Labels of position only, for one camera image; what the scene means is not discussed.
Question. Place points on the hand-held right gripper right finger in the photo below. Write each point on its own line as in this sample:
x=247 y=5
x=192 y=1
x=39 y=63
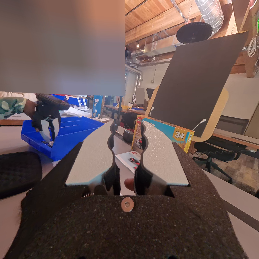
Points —
x=163 y=157

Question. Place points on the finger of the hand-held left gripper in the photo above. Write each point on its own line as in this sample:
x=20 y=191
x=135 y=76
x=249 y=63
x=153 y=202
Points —
x=58 y=123
x=45 y=127

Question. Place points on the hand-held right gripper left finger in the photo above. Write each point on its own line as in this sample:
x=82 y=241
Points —
x=91 y=157

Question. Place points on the blue plastic bin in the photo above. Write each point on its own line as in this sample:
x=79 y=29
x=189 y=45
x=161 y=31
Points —
x=68 y=133

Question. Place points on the person's left forearm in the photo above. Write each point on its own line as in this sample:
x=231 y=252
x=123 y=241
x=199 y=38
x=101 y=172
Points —
x=12 y=106

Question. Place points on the grey desk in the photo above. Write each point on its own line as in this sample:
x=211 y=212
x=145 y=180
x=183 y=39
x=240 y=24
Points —
x=10 y=141

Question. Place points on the person's left hand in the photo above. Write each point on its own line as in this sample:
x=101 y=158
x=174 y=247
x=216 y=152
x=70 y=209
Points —
x=30 y=109

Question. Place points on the person's right hand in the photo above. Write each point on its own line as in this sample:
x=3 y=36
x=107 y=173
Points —
x=129 y=184

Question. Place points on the crumpled white plastic bags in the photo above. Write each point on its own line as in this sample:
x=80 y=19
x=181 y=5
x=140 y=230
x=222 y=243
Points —
x=76 y=113

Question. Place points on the blue storage bin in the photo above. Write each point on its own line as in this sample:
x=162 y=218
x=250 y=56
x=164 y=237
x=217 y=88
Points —
x=73 y=100

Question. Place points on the yellow toy set box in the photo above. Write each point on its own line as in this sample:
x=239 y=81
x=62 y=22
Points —
x=182 y=135

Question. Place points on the closed instruction booklet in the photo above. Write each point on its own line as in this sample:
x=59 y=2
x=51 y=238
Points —
x=125 y=159

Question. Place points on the tall blue carton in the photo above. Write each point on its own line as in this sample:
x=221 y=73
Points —
x=97 y=107

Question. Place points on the small dark grey device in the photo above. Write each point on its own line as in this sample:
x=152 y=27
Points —
x=127 y=135

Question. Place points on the black office chair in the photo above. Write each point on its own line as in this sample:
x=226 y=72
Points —
x=218 y=153

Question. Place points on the black metal pole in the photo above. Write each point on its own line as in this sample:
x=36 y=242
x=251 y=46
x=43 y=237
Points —
x=120 y=107

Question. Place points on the wooden workbench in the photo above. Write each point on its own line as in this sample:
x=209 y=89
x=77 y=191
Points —
x=125 y=108

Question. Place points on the wooden edged table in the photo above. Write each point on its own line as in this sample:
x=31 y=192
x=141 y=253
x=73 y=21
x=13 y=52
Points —
x=232 y=134

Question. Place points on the black board with wooden back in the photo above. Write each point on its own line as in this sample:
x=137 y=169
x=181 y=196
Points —
x=198 y=81

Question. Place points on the black round ceiling fixture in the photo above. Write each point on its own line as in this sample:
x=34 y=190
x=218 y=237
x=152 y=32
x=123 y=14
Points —
x=194 y=32

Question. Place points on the rectangular metal duct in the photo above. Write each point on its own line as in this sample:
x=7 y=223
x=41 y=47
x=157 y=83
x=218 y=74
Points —
x=157 y=47

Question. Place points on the silver corrugated duct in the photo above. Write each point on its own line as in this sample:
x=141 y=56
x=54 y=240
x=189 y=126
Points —
x=210 y=14

